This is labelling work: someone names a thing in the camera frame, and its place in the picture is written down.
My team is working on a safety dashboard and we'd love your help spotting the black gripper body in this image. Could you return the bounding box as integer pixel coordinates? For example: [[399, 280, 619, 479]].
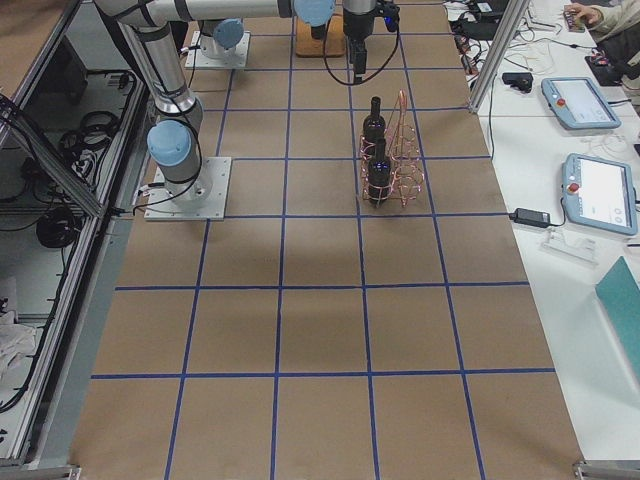
[[342, 0, 375, 45]]

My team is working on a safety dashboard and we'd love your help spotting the dark wine bottle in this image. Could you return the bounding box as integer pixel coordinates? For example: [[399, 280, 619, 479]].
[[367, 137, 391, 206], [310, 24, 327, 40], [363, 96, 386, 144]]

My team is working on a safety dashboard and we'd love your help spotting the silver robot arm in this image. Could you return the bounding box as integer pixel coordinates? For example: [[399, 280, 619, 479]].
[[96, 1, 336, 117], [198, 18, 244, 58]]

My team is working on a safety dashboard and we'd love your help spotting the wooden tray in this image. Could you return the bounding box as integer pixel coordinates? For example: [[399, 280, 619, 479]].
[[295, 14, 346, 58]]

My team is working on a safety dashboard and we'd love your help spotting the person hand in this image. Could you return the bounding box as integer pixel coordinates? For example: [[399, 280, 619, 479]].
[[566, 3, 603, 27]]

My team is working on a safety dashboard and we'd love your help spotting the teach pendant far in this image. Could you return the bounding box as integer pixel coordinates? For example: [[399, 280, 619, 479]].
[[541, 77, 621, 130]]

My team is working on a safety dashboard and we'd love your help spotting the teach pendant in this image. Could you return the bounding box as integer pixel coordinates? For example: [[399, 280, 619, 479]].
[[541, 77, 621, 130], [562, 153, 638, 235]]

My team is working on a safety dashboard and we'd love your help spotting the black power adapter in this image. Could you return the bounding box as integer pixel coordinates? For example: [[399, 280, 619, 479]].
[[509, 208, 551, 228]]

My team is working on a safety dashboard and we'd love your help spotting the teach pendant near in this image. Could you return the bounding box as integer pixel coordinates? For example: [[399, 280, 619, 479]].
[[562, 153, 638, 235]]

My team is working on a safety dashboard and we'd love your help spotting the teal folder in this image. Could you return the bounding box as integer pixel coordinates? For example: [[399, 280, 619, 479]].
[[596, 257, 639, 378]]

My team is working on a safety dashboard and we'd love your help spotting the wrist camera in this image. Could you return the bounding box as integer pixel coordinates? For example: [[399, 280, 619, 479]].
[[378, 0, 400, 33]]

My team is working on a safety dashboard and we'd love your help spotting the copper wire bottle basket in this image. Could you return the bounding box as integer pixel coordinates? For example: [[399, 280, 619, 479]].
[[359, 90, 424, 207]]

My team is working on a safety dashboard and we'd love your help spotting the aluminium frame post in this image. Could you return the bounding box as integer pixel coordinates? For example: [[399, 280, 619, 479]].
[[468, 0, 528, 114]]

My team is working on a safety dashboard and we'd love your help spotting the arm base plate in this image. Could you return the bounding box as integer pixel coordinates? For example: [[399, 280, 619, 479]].
[[144, 157, 232, 221], [185, 30, 251, 70]]

